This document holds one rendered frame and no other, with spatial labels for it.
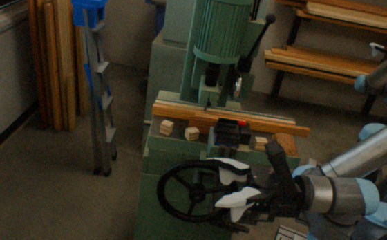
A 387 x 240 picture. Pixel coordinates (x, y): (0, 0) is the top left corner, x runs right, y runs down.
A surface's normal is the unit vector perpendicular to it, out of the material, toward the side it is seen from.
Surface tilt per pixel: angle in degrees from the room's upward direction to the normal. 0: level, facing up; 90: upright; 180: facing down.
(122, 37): 90
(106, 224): 0
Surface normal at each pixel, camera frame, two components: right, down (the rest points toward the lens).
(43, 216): 0.15, -0.85
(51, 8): 0.99, 0.16
